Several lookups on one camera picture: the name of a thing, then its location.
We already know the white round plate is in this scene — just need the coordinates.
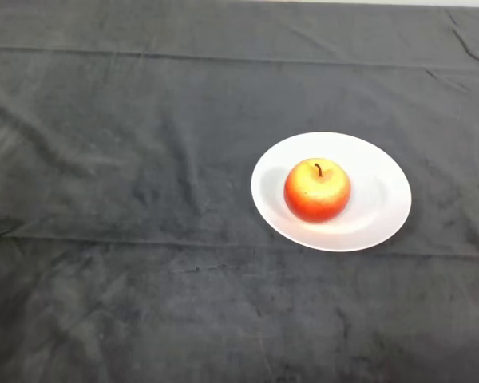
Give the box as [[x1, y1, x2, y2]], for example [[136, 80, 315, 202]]
[[250, 131, 413, 253]]

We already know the black cloth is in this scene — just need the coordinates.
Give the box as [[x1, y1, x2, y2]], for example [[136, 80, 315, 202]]
[[0, 0, 479, 383]]

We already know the red yellow apple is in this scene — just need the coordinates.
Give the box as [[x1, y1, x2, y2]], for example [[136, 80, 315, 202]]
[[283, 157, 352, 225]]

